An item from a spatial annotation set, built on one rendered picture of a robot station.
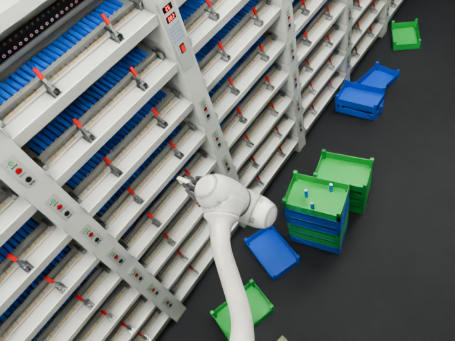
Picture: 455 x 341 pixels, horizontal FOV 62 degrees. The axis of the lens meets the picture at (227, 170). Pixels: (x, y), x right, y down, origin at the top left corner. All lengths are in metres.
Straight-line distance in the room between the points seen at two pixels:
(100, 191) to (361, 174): 1.50
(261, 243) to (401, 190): 0.94
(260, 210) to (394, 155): 1.74
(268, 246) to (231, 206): 1.37
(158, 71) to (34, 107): 0.47
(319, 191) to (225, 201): 1.11
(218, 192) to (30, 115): 0.58
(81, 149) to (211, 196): 0.51
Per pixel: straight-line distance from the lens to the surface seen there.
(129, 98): 1.40
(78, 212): 1.41
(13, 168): 1.21
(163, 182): 1.63
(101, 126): 1.36
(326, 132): 2.87
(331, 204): 2.04
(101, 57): 1.27
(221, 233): 1.04
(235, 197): 1.05
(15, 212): 1.31
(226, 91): 1.87
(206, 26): 1.60
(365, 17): 3.30
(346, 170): 2.35
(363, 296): 2.27
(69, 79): 1.25
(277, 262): 2.34
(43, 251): 1.45
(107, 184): 1.46
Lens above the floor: 2.15
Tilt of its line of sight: 51 degrees down
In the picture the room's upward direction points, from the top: 21 degrees counter-clockwise
